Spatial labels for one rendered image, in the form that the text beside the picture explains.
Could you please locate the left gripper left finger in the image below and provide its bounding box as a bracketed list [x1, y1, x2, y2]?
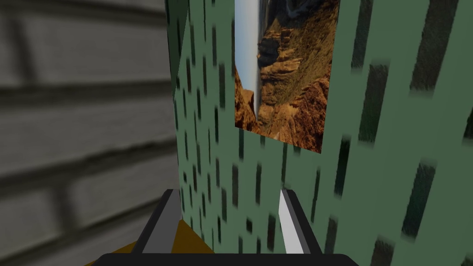
[131, 188, 182, 254]

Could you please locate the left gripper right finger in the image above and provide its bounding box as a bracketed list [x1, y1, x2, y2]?
[278, 188, 323, 255]

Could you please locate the canyon landscape wall picture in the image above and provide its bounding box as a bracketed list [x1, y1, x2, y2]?
[234, 0, 340, 154]

